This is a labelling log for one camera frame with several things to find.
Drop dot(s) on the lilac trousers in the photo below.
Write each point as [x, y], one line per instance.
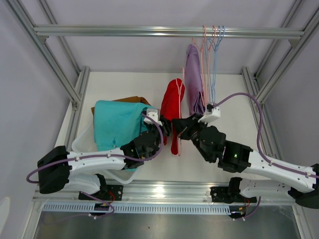
[193, 81]

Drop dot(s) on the pink hanger of lilac trousers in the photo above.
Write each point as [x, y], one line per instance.
[201, 53]

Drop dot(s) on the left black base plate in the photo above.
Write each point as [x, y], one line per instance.
[104, 202]

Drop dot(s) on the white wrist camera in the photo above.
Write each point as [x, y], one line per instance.
[212, 113]
[152, 114]

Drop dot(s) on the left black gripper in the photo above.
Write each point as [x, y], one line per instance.
[166, 123]

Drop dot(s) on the teal trousers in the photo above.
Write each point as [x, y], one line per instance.
[117, 123]

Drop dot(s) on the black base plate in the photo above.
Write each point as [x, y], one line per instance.
[104, 202]
[229, 195]

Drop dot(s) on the pink hanger of yellow trousers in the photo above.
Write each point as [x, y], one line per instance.
[209, 61]

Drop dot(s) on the brown trousers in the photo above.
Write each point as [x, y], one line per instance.
[132, 99]

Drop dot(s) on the red trousers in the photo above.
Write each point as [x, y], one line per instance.
[169, 108]

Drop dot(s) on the aluminium frame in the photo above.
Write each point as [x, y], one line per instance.
[268, 138]

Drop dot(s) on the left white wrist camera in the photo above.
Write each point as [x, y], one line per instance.
[152, 114]

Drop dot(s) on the blue hanger of brown trousers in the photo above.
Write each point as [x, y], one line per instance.
[209, 34]

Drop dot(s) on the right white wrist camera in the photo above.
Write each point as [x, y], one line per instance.
[212, 113]

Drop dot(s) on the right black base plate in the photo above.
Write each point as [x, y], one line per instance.
[229, 195]

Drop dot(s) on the aluminium hanging rail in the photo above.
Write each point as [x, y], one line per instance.
[168, 31]

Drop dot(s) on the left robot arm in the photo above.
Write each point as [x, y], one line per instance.
[60, 169]

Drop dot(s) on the slotted cable duct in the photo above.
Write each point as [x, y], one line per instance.
[138, 208]

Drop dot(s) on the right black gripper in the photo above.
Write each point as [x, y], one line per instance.
[181, 126]

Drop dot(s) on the blue hanger of teal trousers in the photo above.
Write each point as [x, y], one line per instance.
[215, 42]

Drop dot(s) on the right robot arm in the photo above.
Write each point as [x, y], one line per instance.
[281, 179]

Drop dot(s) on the white plastic basket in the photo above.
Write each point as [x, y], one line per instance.
[84, 142]

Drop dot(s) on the pink hanger of red trousers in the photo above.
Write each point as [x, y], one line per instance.
[179, 88]

